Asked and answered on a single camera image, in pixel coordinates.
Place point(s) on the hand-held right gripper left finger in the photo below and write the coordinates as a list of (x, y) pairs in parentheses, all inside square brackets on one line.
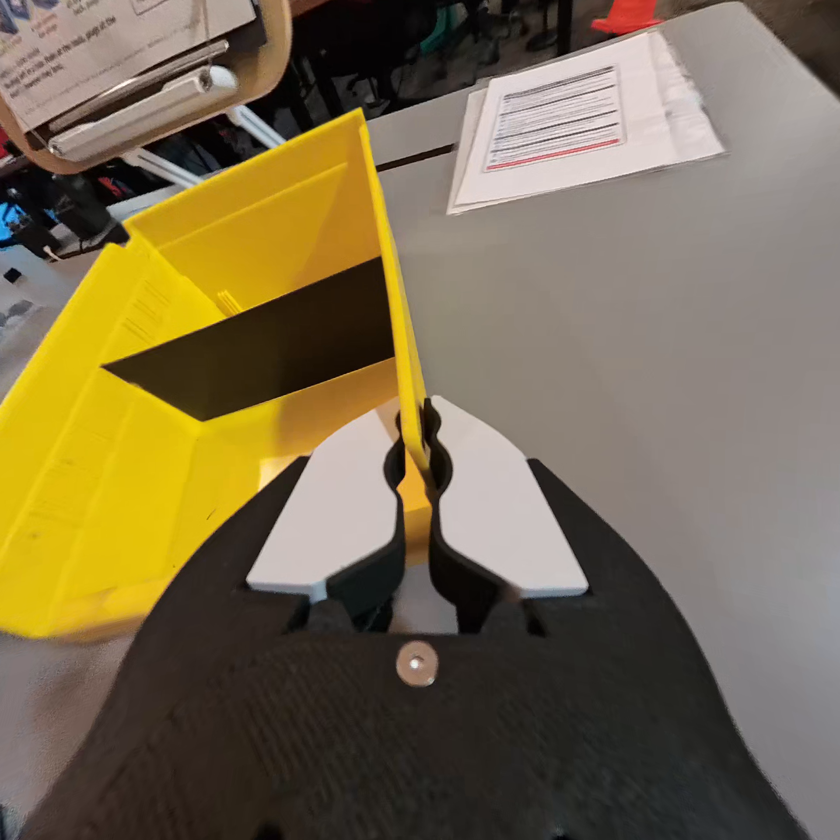
[(328, 512)]

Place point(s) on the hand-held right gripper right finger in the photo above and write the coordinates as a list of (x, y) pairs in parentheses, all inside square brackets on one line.
[(499, 518)]

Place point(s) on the yellow plastic bin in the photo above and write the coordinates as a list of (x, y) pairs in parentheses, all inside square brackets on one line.
[(275, 216)]

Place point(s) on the grey desk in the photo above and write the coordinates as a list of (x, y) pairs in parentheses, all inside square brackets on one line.
[(590, 328)]

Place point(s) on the black bin divider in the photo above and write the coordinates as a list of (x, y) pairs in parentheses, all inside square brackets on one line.
[(262, 354)]

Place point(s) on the black charging dock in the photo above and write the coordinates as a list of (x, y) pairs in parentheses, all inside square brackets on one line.
[(85, 216)]

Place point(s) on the printed sheets in clear sleeve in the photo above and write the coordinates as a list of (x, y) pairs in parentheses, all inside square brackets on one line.
[(558, 118)]

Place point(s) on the wooden clipboard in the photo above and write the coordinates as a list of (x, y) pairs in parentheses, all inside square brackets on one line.
[(272, 59)]

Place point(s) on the orange traffic cone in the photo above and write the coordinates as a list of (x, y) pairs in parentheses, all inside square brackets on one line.
[(630, 13)]

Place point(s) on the printed clipboard paper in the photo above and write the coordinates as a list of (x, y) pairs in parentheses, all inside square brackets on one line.
[(98, 39)]

